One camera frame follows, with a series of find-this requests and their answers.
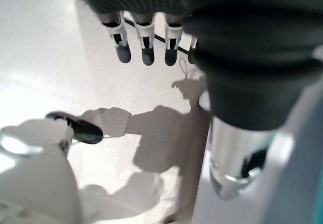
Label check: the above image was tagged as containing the blue white cart drawer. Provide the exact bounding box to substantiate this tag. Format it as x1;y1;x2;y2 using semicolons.
242;79;323;224

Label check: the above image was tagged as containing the grey left robot leg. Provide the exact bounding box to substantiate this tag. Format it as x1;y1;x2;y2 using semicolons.
0;111;104;224

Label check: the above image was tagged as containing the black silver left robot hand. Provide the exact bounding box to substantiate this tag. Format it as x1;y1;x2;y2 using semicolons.
73;0;323;200

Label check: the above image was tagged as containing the white cart caster wheel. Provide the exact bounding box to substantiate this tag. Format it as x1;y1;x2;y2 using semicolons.
198;90;212;111

